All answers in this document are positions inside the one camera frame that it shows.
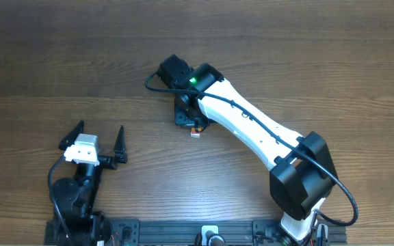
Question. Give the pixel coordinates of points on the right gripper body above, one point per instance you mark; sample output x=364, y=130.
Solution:
x=185, y=119

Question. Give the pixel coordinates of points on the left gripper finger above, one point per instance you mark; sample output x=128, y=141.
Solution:
x=121, y=150
x=69, y=138

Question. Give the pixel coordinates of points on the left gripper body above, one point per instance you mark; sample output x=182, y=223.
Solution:
x=108, y=162

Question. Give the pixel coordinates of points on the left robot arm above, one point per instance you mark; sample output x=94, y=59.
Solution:
x=70, y=198

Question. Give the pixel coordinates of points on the white cube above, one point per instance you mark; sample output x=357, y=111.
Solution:
x=195, y=135

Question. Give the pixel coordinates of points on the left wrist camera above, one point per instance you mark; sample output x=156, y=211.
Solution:
x=82, y=150

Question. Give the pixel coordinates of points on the mounting rail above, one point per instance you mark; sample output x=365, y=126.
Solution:
x=169, y=232

